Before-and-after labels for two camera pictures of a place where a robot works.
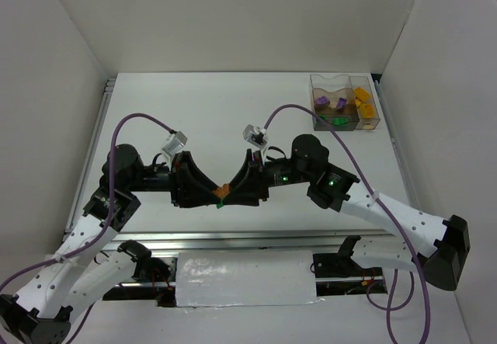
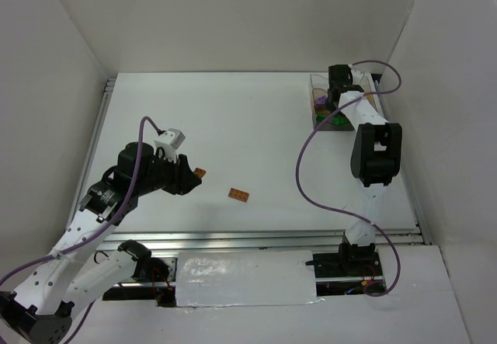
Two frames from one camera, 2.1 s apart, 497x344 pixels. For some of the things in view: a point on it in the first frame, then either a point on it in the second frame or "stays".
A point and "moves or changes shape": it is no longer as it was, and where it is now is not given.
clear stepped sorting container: [331, 99] stays
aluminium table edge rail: [255, 241] stays
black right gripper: [258, 175] → [334, 101]
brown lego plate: [222, 192] moves or changes shape
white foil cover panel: [249, 278] stays
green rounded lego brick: [339, 120] stays
